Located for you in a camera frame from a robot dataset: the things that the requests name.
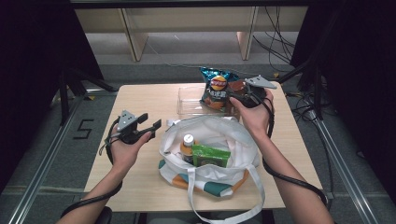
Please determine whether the orange drink bottle white cap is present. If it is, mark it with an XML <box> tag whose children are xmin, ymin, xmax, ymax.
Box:
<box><xmin>179</xmin><ymin>133</ymin><xmax>201</xmax><ymax>165</ymax></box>

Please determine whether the person's left hand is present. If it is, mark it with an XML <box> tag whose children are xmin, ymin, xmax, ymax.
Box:
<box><xmin>110</xmin><ymin>132</ymin><xmax>156</xmax><ymax>175</ymax></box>

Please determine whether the black tripod stand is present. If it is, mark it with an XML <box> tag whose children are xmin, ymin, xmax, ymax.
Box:
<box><xmin>276</xmin><ymin>59</ymin><xmax>325</xmax><ymax>121</ymax></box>
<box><xmin>58</xmin><ymin>66</ymin><xmax>119</xmax><ymax>126</ymax></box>

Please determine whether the clear plastic container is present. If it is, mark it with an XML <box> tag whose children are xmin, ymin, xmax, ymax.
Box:
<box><xmin>177</xmin><ymin>86</ymin><xmax>241</xmax><ymax>121</ymax></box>

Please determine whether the hand-held gripper cable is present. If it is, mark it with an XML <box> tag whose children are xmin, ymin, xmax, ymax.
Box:
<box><xmin>60</xmin><ymin>116</ymin><xmax>124</xmax><ymax>218</ymax></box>
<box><xmin>247</xmin><ymin>88</ymin><xmax>331</xmax><ymax>209</ymax></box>

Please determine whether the brown carton box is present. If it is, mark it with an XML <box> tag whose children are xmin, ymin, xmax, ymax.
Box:
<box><xmin>226</xmin><ymin>78</ymin><xmax>250</xmax><ymax>121</ymax></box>

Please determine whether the white patterned tote bag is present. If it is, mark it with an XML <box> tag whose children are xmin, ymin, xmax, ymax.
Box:
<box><xmin>158</xmin><ymin>115</ymin><xmax>267</xmax><ymax>224</ymax></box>

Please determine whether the beige wooden desk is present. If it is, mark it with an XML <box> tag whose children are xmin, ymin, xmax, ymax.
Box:
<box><xmin>74</xmin><ymin>6</ymin><xmax>309</xmax><ymax>63</ymax></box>

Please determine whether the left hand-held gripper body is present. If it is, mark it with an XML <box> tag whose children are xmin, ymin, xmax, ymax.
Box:
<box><xmin>116</xmin><ymin>109</ymin><xmax>152</xmax><ymax>145</ymax></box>

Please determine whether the aluminium floor rail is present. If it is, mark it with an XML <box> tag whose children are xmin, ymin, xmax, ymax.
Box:
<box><xmin>306</xmin><ymin>109</ymin><xmax>380</xmax><ymax>224</ymax></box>
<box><xmin>7</xmin><ymin>90</ymin><xmax>120</xmax><ymax>224</ymax></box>

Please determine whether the bundle of black cables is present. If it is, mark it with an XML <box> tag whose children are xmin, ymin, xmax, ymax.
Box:
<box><xmin>251</xmin><ymin>6</ymin><xmax>297</xmax><ymax>74</ymax></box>

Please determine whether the green snack packet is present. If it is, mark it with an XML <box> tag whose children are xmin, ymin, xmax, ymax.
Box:
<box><xmin>191</xmin><ymin>144</ymin><xmax>232</xmax><ymax>169</ymax></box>

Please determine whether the tangle of black floor cables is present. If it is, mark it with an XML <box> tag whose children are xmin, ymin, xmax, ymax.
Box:
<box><xmin>285</xmin><ymin>88</ymin><xmax>332</xmax><ymax>125</ymax></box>

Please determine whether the left hand-held gripper cable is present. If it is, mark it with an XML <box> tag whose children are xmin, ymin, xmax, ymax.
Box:
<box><xmin>60</xmin><ymin>116</ymin><xmax>124</xmax><ymax>218</ymax></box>

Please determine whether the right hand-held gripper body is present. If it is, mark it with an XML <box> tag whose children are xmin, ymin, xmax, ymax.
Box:
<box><xmin>236</xmin><ymin>75</ymin><xmax>277</xmax><ymax>109</ymax></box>

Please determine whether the person's right hand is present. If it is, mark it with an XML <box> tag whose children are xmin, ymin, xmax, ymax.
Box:
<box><xmin>229</xmin><ymin>89</ymin><xmax>276</xmax><ymax>141</ymax></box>

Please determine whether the right hand-held gripper cable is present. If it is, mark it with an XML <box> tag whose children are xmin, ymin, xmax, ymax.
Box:
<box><xmin>247</xmin><ymin>88</ymin><xmax>331</xmax><ymax>209</ymax></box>

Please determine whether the blue chip bag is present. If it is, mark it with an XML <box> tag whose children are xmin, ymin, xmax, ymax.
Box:
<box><xmin>199</xmin><ymin>66</ymin><xmax>241</xmax><ymax>112</ymax></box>

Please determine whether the black curtain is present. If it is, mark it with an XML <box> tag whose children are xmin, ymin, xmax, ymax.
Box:
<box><xmin>290</xmin><ymin>0</ymin><xmax>396</xmax><ymax>198</ymax></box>
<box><xmin>0</xmin><ymin>0</ymin><xmax>105</xmax><ymax>195</ymax></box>

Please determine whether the black chair seat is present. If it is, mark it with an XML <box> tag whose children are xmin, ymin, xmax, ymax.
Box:
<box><xmin>92</xmin><ymin>205</ymin><xmax>114</xmax><ymax>224</ymax></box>

